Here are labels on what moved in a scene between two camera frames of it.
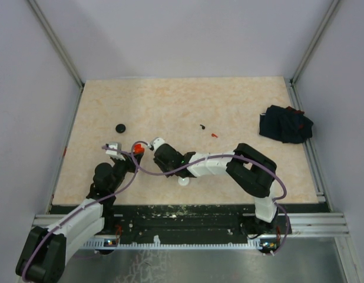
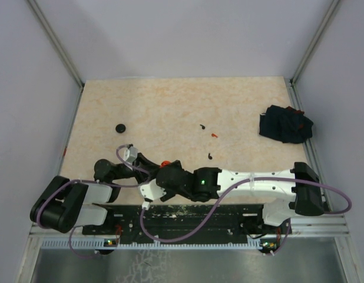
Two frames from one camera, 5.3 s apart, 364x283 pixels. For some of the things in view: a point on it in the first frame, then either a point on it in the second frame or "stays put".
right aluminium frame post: (331, 11) stays put
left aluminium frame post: (50, 34) stays put
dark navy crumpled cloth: (285, 125) stays put
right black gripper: (159, 164) -> (168, 195)
